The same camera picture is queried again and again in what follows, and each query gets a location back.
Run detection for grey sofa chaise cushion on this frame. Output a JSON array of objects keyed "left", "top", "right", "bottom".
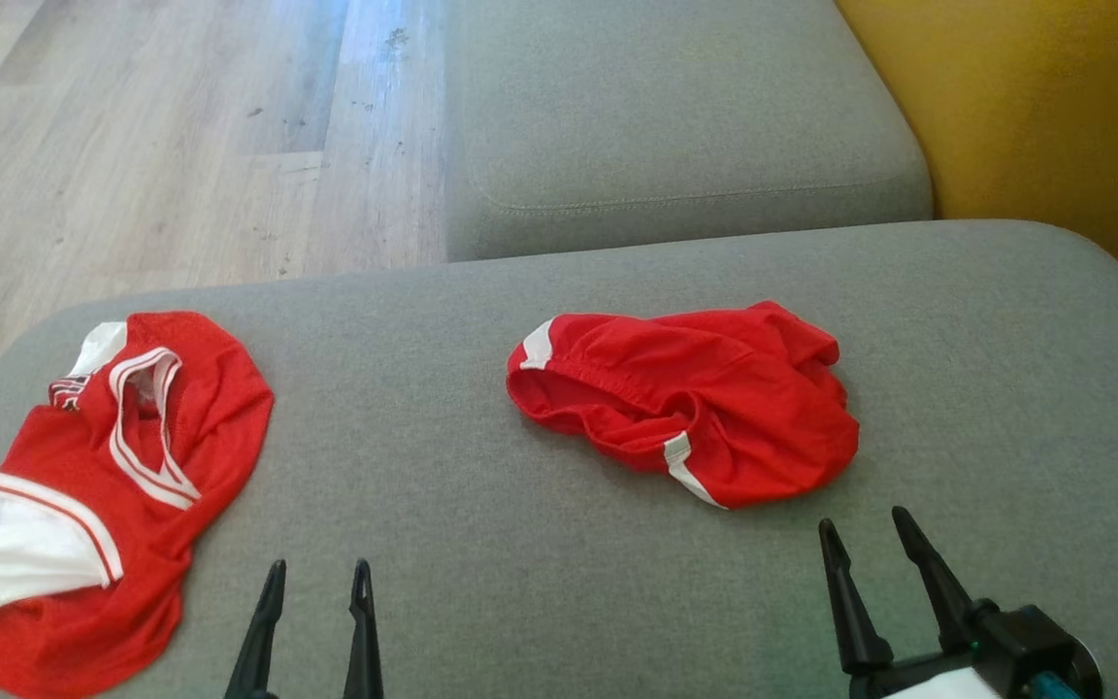
[{"left": 444, "top": 0, "right": 936, "bottom": 263}]

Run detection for red shorts with white stripe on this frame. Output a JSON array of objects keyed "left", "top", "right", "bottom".
[{"left": 506, "top": 300, "right": 861, "bottom": 511}]

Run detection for yellow upholstered panel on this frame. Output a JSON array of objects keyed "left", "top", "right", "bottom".
[{"left": 836, "top": 0, "right": 1118, "bottom": 292}]

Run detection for grey sofa seat cushion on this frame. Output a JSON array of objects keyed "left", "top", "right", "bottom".
[{"left": 0, "top": 219, "right": 1118, "bottom": 699}]

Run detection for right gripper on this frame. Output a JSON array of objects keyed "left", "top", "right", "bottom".
[{"left": 818, "top": 506, "right": 1006, "bottom": 699}]

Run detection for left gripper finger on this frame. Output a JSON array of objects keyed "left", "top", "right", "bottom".
[
  {"left": 225, "top": 560, "right": 286, "bottom": 699},
  {"left": 344, "top": 559, "right": 384, "bottom": 699}
]

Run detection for red white mesh jersey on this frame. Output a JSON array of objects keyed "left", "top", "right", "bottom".
[{"left": 0, "top": 311, "right": 276, "bottom": 699}]

